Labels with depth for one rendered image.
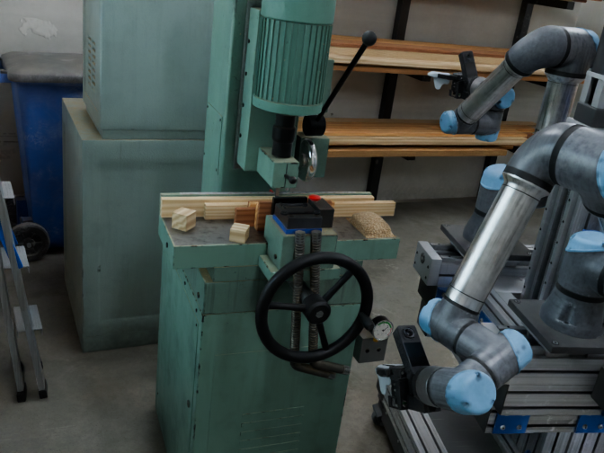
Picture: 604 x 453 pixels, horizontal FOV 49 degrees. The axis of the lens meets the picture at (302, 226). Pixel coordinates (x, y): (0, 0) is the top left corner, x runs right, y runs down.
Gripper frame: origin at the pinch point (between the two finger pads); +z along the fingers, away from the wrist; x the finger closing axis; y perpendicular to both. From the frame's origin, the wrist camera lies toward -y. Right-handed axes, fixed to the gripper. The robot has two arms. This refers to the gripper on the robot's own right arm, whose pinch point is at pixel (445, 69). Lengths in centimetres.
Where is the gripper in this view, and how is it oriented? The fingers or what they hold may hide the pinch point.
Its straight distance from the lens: 254.7
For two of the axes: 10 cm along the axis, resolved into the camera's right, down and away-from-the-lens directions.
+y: 0.0, 9.0, 4.3
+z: -4.0, -3.9, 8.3
